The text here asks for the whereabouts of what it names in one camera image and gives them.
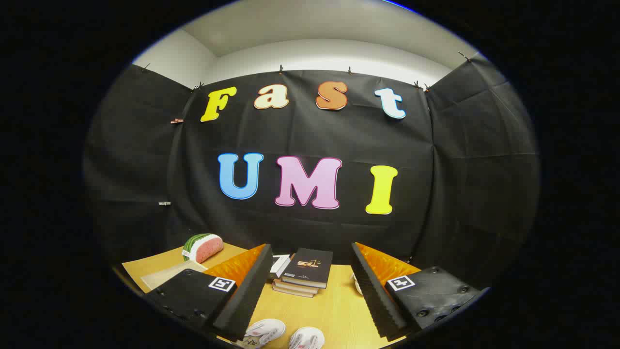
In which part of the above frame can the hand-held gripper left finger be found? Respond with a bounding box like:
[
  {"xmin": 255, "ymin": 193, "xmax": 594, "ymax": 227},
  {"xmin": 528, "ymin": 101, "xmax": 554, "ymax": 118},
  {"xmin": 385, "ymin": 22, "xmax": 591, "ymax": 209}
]
[{"xmin": 144, "ymin": 243, "xmax": 274, "ymax": 342}]

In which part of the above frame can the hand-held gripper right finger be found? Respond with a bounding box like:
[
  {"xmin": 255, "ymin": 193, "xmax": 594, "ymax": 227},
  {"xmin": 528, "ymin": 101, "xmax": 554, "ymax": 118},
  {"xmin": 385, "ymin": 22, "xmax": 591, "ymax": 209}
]
[{"xmin": 351, "ymin": 242, "xmax": 491, "ymax": 342}]

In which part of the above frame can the white canvas shoe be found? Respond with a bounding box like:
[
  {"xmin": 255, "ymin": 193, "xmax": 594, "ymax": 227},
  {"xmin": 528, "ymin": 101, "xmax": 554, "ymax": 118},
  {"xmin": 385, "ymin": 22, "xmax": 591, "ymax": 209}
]
[
  {"xmin": 289, "ymin": 327, "xmax": 325, "ymax": 349},
  {"xmin": 237, "ymin": 318, "xmax": 286, "ymax": 349}
]

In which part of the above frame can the cream fabric storage box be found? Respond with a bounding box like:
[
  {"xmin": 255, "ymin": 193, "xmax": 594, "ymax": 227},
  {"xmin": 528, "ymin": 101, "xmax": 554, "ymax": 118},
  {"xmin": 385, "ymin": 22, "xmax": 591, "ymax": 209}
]
[{"xmin": 140, "ymin": 260, "xmax": 209, "ymax": 291}]

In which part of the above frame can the brown edged book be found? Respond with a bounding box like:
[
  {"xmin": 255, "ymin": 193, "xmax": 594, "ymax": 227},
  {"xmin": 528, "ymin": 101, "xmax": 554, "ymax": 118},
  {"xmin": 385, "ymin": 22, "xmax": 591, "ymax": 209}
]
[
  {"xmin": 274, "ymin": 279, "xmax": 319, "ymax": 294},
  {"xmin": 272, "ymin": 285, "xmax": 316, "ymax": 298}
]

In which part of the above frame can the white portrait cover book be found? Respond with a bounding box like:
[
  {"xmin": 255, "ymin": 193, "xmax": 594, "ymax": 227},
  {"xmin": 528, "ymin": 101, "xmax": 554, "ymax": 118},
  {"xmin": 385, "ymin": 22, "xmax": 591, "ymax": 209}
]
[{"xmin": 269, "ymin": 254, "xmax": 292, "ymax": 279}]

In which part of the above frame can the watermelon slice plush toy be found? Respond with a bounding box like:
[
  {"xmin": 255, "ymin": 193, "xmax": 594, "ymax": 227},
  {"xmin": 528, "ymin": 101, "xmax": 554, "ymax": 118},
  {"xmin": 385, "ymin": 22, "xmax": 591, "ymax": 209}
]
[{"xmin": 182, "ymin": 233, "xmax": 224, "ymax": 264}]

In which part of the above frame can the black cover book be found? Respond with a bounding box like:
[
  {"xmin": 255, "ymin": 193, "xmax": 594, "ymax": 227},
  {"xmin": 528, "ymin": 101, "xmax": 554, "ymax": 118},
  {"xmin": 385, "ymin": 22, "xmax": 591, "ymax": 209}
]
[{"xmin": 282, "ymin": 248, "xmax": 334, "ymax": 289}]

